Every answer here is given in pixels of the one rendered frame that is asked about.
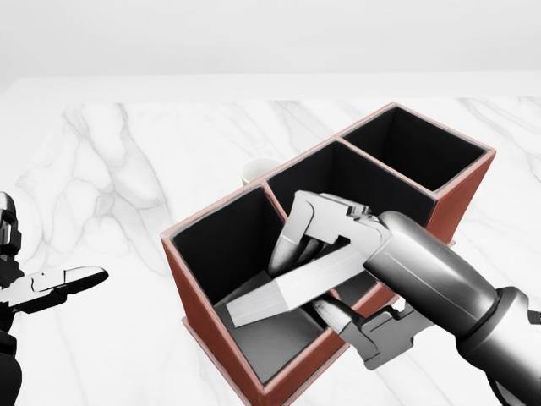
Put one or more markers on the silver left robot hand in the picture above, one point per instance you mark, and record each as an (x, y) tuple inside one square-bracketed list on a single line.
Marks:
[(50, 287)]

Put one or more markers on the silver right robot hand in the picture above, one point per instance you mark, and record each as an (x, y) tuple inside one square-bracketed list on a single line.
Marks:
[(422, 262)]

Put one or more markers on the grey book with white pages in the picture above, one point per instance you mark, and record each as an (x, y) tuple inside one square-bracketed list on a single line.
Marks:
[(296, 287)]

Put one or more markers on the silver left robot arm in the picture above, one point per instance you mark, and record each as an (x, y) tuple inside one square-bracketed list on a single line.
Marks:
[(8, 372)]

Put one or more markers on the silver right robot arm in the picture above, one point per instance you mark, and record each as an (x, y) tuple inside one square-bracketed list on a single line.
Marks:
[(507, 351)]

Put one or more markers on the red-brown desk caddy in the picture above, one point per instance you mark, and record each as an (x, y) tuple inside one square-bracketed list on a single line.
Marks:
[(203, 313)]

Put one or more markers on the white mug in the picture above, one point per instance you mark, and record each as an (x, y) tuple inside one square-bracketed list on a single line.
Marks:
[(258, 169)]

